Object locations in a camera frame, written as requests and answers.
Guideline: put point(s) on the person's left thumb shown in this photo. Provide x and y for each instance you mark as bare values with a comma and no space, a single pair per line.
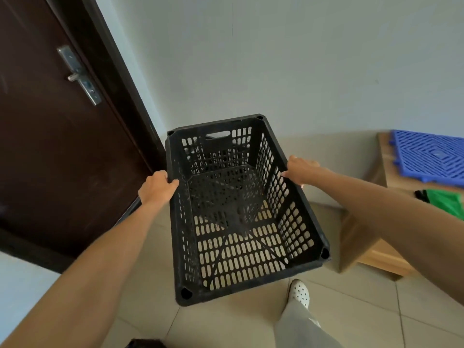
173,184

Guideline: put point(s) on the blue plastic grid mat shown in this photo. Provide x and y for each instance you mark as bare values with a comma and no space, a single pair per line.
429,155

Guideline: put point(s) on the black perforated plastic crate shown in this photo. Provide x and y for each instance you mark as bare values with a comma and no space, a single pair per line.
232,246

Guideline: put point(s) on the light wooden bench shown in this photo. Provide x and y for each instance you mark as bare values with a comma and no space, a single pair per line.
366,246

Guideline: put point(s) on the white perforated clog shoe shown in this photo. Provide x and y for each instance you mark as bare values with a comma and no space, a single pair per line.
300,292

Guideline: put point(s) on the dark brown door frame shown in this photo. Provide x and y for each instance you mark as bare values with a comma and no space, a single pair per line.
113,68

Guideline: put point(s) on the green cloth bag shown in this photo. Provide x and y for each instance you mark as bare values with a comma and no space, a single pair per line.
444,201

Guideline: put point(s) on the person's grey trouser leg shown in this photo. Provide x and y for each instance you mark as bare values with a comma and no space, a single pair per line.
302,329

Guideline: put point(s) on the person's right forearm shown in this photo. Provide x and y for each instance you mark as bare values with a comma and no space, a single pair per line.
395,217

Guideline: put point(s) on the person's right thumb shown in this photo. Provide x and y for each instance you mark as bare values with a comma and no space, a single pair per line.
286,173

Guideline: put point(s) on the dark brown door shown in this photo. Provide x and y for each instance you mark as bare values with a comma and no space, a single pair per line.
50,148

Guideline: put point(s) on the dark object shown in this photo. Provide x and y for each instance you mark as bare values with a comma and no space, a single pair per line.
143,344

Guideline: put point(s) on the person's left forearm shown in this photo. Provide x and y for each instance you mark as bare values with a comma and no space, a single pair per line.
87,279

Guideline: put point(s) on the person's left hand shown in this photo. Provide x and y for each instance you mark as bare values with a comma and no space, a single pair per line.
156,188

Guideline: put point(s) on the person's right hand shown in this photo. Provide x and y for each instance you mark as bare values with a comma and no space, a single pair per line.
302,172

